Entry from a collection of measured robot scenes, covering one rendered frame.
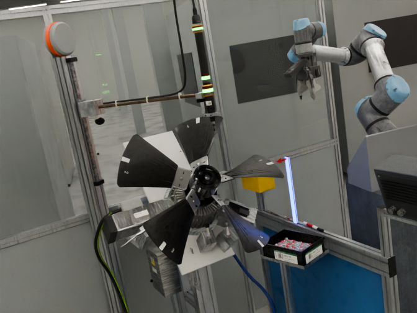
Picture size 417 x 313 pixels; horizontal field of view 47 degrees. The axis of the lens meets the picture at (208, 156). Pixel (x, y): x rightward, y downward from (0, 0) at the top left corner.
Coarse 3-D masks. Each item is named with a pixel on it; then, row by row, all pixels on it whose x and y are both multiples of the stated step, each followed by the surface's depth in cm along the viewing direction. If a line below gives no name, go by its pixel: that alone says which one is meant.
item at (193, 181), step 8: (200, 168) 198; (208, 168) 200; (192, 176) 196; (200, 176) 196; (216, 176) 199; (192, 184) 197; (200, 184) 194; (208, 184) 196; (216, 184) 196; (184, 192) 203; (200, 192) 196; (208, 192) 196; (216, 192) 207; (200, 200) 202; (208, 200) 204
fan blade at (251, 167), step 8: (248, 160) 220; (256, 160) 219; (264, 160) 218; (240, 168) 213; (248, 168) 211; (256, 168) 211; (264, 168) 211; (272, 168) 212; (232, 176) 205; (240, 176) 204; (248, 176) 204; (256, 176) 204; (264, 176) 205; (272, 176) 206; (280, 176) 207
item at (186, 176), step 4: (180, 168) 199; (176, 172) 200; (180, 172) 200; (184, 172) 200; (188, 172) 200; (176, 176) 200; (180, 176) 201; (184, 176) 201; (188, 176) 201; (176, 180) 201; (180, 180) 201; (184, 180) 201; (188, 180) 201; (176, 184) 201; (180, 184) 202; (184, 184) 202; (180, 188) 202; (184, 188) 202
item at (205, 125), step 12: (192, 120) 221; (204, 120) 219; (216, 120) 217; (180, 132) 220; (192, 132) 217; (204, 132) 214; (216, 132) 212; (192, 144) 214; (204, 144) 210; (192, 156) 210
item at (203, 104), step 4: (196, 96) 200; (200, 96) 199; (200, 100) 199; (204, 100) 200; (200, 104) 200; (204, 104) 199; (204, 108) 200; (204, 112) 200; (216, 112) 198; (204, 116) 199; (208, 116) 197
